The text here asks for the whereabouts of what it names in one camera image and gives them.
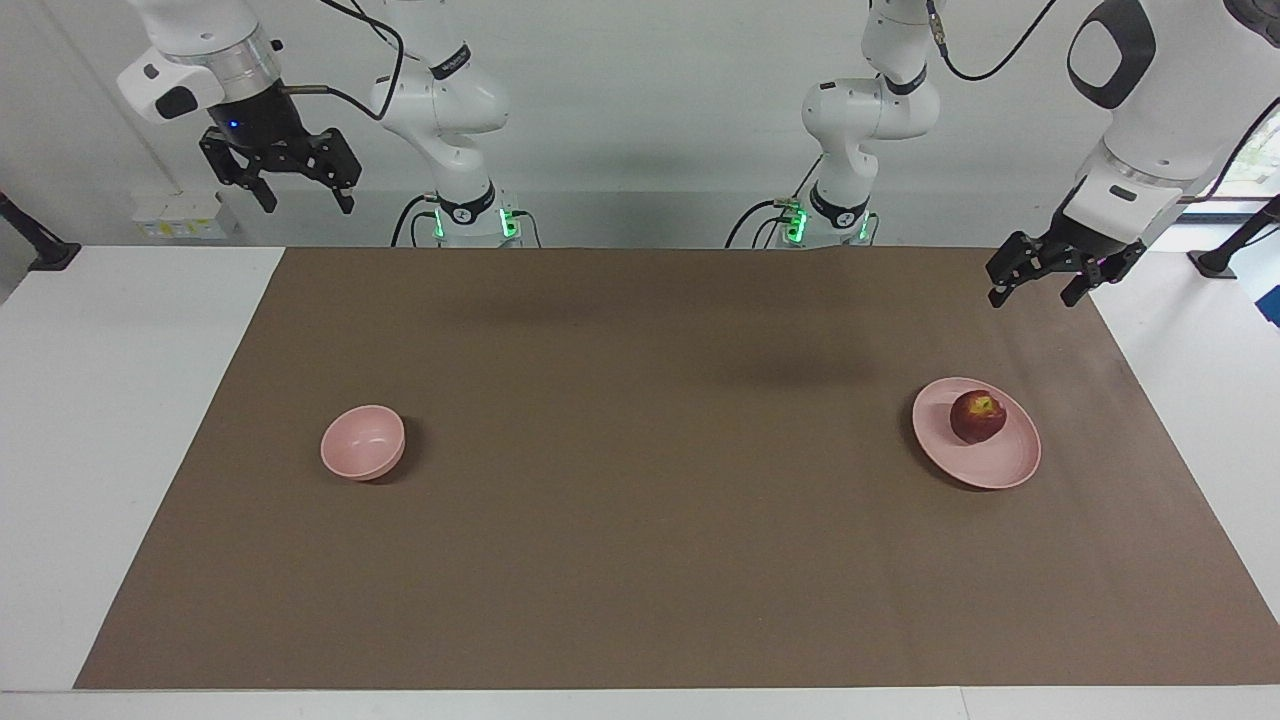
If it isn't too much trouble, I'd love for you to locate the pink bowl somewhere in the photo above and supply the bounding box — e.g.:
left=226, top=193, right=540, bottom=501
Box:
left=320, top=404, right=407, bottom=482

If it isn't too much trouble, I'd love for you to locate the brown table mat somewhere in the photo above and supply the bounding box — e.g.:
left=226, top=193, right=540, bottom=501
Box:
left=75, top=247, right=1280, bottom=691

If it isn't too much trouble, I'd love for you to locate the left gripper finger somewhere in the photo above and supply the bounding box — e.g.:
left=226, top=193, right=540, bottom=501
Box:
left=1060, top=244, right=1145, bottom=307
left=987, top=231, right=1057, bottom=308

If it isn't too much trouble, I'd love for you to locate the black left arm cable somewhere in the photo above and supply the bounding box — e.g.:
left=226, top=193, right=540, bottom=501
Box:
left=928, top=0, right=1061, bottom=83

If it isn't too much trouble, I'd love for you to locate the red apple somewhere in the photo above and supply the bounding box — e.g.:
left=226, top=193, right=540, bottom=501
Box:
left=949, top=389, right=1009, bottom=446

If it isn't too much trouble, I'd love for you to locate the white wall socket box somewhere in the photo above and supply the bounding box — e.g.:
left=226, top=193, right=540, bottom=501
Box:
left=132, top=190, right=242, bottom=241

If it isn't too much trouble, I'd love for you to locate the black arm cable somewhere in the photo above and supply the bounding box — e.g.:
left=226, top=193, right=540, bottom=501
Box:
left=280, top=0, right=406, bottom=122
left=928, top=0, right=1061, bottom=83

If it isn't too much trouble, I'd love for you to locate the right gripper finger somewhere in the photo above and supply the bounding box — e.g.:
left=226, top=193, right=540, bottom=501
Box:
left=199, top=128, right=279, bottom=214
left=298, top=127, right=362, bottom=216

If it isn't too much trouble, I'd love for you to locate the black stand foot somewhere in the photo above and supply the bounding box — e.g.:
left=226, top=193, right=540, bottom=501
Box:
left=0, top=190, right=82, bottom=272
left=1188, top=195, right=1280, bottom=280

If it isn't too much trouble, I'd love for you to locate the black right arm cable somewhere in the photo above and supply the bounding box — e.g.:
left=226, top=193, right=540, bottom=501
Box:
left=280, top=0, right=406, bottom=122

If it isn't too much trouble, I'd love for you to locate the pink plate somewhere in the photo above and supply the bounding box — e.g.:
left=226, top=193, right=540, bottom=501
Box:
left=911, top=377, right=1042, bottom=491

